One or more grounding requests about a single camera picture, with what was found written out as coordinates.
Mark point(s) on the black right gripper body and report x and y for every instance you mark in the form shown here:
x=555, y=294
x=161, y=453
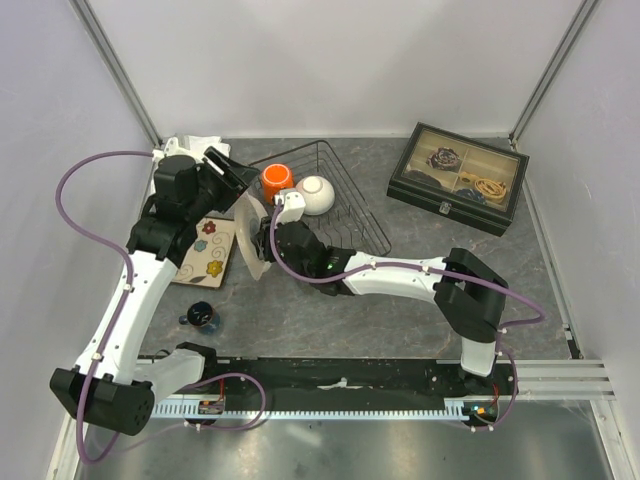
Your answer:
x=295, y=268

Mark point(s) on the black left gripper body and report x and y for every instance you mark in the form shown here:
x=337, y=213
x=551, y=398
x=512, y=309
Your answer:
x=213, y=195

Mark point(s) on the blue ringed round plate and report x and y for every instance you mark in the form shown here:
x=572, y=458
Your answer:
x=248, y=215

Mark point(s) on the orange plastic mug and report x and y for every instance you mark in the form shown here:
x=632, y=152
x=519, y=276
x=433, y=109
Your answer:
x=274, y=178

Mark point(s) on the white ceramic bowl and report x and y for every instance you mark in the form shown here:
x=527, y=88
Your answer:
x=318, y=194

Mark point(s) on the square floral plate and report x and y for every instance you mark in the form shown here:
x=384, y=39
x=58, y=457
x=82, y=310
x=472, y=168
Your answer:
x=206, y=261

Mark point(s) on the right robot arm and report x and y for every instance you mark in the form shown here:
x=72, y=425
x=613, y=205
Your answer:
x=459, y=284

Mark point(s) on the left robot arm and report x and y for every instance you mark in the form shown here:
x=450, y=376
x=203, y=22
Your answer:
x=106, y=387

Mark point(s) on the white crumpled cloth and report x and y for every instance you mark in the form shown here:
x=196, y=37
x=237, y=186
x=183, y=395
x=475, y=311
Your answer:
x=202, y=143

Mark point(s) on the small dark blue cup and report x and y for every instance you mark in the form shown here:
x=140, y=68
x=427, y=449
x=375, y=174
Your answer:
x=203, y=317

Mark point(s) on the black glass-lid jewelry box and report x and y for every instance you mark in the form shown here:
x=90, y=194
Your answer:
x=463, y=179

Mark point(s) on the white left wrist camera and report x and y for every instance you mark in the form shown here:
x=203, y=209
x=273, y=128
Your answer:
x=173, y=147

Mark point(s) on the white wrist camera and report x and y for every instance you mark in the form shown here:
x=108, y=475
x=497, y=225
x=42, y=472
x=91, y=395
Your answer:
x=291, y=206
x=173, y=147

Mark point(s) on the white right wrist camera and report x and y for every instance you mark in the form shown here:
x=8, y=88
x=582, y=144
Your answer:
x=291, y=206

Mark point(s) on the black wire dish rack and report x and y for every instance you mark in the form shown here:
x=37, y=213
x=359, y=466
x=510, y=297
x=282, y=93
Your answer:
x=349, y=223

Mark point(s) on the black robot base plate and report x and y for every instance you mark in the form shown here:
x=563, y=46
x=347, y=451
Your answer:
x=350, y=383

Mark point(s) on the blue slotted cable duct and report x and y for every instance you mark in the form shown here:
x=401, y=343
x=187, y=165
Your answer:
x=190, y=407

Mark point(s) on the aluminium frame rail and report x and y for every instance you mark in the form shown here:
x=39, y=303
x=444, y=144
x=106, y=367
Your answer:
x=96, y=32

